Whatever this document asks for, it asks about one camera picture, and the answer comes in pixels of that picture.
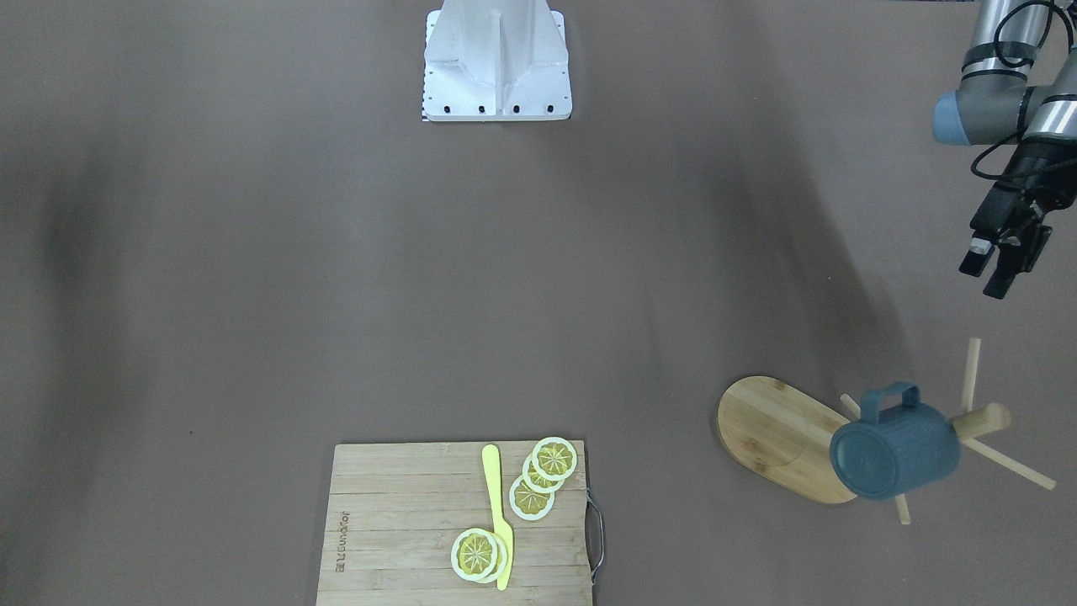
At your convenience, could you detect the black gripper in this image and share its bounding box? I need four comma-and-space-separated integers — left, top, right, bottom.
959, 136, 1076, 300

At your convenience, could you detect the blue mug with yellow interior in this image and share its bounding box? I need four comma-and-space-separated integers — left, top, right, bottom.
830, 382, 962, 501

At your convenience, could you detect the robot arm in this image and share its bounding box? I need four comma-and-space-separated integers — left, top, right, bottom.
932, 1, 1076, 299

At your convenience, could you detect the bamboo cup rack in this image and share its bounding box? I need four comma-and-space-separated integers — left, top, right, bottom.
714, 338, 1057, 525

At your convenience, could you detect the lemon slice back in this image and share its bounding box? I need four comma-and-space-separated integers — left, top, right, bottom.
509, 476, 555, 521

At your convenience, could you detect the lemon slice middle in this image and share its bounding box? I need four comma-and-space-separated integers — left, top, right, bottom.
477, 533, 510, 584

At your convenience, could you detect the lemon slice front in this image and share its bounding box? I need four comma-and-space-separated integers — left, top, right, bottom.
450, 527, 496, 583

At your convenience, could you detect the wooden cutting board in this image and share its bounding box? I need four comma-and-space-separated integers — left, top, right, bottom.
316, 438, 604, 605

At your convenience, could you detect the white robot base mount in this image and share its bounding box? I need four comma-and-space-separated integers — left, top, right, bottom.
421, 1, 573, 123

